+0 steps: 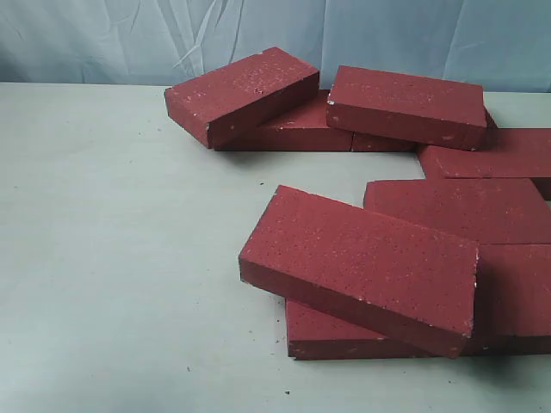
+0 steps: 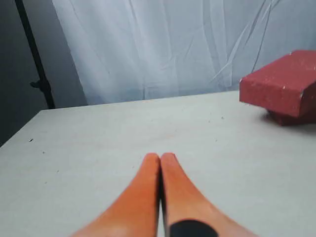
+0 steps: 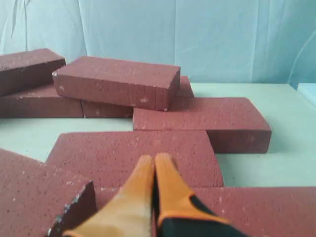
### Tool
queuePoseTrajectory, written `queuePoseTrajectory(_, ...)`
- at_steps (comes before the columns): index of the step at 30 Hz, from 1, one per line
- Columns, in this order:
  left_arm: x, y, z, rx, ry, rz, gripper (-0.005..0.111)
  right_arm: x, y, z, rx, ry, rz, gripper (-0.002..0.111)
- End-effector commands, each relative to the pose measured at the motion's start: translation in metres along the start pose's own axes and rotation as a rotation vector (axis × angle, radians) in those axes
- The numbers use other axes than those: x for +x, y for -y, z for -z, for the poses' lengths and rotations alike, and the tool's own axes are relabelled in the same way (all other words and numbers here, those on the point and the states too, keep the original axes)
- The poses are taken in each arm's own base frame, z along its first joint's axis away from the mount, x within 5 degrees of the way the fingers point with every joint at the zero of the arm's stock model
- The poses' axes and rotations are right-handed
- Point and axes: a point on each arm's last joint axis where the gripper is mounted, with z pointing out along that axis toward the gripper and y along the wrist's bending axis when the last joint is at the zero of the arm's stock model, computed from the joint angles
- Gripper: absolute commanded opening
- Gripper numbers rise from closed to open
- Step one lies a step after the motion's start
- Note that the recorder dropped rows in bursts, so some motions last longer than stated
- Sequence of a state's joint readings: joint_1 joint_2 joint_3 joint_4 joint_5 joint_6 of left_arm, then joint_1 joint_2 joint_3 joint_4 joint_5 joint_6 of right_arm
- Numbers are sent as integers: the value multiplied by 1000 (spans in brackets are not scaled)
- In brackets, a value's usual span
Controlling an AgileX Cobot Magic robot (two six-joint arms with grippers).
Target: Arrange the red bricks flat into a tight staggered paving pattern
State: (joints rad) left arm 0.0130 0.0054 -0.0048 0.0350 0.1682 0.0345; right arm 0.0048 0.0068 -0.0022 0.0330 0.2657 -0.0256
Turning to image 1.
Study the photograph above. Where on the red brick front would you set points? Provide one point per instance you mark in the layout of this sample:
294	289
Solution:
408	282

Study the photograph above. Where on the red brick rear left base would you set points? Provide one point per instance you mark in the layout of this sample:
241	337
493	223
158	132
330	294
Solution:
302	129

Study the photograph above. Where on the red brick base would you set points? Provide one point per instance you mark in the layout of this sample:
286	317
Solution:
362	142
302	129
315	336
505	153
512	301

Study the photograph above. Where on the red brick rear middle base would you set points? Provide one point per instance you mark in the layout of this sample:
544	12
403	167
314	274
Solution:
362	142

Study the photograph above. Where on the red brick front left base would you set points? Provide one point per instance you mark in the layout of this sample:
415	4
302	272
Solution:
315	336

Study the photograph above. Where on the red brick middle row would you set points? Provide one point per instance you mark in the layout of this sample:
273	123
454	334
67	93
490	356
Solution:
489	211

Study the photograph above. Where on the red brick right rear base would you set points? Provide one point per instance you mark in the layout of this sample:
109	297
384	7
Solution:
505	153

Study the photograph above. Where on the red brick front right base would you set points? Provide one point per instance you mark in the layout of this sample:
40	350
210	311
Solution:
512	301

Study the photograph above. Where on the light blue backdrop cloth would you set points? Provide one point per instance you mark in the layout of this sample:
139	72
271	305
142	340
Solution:
501	45

